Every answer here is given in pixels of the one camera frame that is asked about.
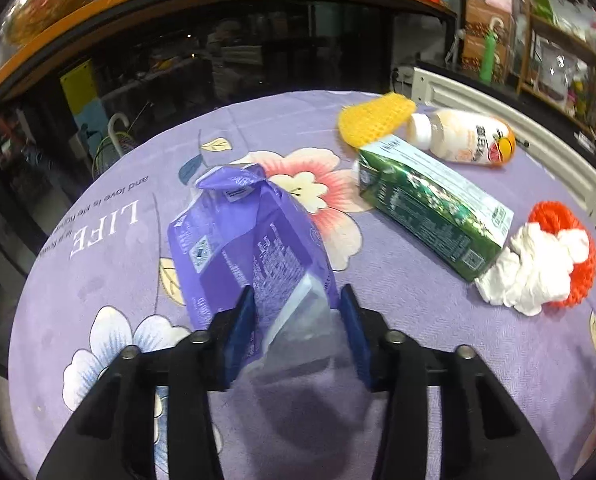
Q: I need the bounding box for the purple tissue pack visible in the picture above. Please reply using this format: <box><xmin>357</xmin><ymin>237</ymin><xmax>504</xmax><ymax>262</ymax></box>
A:
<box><xmin>168</xmin><ymin>164</ymin><xmax>338</xmax><ymax>374</ymax></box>

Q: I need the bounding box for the crumpled white tissue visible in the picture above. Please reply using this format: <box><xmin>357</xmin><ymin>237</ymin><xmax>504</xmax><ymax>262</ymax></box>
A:
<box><xmin>474</xmin><ymin>222</ymin><xmax>572</xmax><ymax>316</ymax></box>

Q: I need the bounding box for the orange knitted scrubber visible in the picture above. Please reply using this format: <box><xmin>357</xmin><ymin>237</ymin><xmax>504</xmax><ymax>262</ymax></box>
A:
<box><xmin>529</xmin><ymin>200</ymin><xmax>596</xmax><ymax>309</ymax></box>

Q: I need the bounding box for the green white carton box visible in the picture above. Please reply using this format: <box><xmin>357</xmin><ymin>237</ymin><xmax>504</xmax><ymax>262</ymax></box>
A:
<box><xmin>357</xmin><ymin>134</ymin><xmax>514</xmax><ymax>282</ymax></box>

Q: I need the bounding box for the yogurt drink bottle orange label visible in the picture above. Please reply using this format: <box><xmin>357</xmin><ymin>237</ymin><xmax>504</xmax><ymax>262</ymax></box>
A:
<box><xmin>405</xmin><ymin>108</ymin><xmax>516</xmax><ymax>166</ymax></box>

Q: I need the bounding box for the yellow knitted scrubber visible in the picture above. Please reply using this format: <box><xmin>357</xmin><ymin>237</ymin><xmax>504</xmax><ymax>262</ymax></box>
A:
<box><xmin>338</xmin><ymin>92</ymin><xmax>416</xmax><ymax>150</ymax></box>

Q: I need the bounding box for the green bottle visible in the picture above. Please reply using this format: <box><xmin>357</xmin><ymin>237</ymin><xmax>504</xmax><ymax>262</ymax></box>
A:
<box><xmin>479</xmin><ymin>16</ymin><xmax>504</xmax><ymax>84</ymax></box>

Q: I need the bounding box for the wooden shelf rack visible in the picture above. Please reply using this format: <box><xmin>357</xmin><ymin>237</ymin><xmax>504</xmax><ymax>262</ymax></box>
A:
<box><xmin>517</xmin><ymin>3</ymin><xmax>596</xmax><ymax>136</ymax></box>

